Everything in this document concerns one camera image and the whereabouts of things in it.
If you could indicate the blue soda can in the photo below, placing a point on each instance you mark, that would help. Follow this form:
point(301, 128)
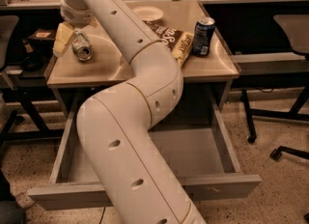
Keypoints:
point(204, 29)

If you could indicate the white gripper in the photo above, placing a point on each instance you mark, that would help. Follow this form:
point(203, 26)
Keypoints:
point(76, 15)

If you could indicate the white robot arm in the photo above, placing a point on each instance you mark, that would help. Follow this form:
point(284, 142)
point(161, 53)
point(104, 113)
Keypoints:
point(113, 124)

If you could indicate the brown sea salt chip bag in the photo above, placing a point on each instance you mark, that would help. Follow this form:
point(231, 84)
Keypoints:
point(171, 41)

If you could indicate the black round device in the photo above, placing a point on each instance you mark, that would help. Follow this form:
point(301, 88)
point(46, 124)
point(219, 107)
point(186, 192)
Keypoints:
point(32, 59)

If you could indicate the green 7up can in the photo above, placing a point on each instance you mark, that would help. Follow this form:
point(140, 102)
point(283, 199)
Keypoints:
point(81, 46)

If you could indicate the grey office chair left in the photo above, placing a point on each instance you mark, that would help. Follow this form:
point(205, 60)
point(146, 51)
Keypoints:
point(7, 25)

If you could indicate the open grey top drawer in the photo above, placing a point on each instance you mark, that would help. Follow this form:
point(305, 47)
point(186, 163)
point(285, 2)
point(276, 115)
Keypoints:
point(193, 140)

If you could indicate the grey cabinet desk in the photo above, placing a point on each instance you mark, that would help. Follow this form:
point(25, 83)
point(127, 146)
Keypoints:
point(109, 68)

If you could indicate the black box with label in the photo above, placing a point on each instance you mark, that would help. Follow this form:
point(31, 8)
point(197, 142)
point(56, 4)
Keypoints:
point(41, 35)

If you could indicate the white paper plate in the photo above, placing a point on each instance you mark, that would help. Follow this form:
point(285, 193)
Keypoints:
point(148, 13)

